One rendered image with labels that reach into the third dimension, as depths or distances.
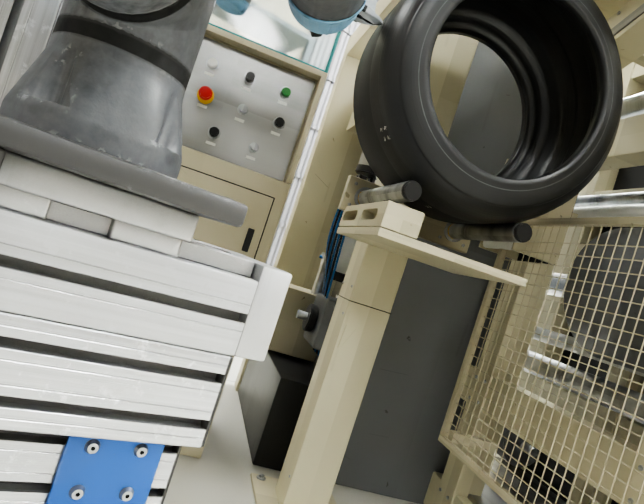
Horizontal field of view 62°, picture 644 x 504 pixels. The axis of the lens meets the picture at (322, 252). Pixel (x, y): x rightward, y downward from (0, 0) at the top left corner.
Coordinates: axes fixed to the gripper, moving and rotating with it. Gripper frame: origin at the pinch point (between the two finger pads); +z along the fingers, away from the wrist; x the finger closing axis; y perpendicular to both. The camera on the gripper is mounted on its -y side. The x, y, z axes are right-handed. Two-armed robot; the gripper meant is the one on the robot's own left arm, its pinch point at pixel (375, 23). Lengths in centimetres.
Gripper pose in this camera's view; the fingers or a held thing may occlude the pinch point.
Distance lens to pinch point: 131.2
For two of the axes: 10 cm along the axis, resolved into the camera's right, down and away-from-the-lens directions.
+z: 8.8, 4.2, 2.1
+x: -2.1, -0.5, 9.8
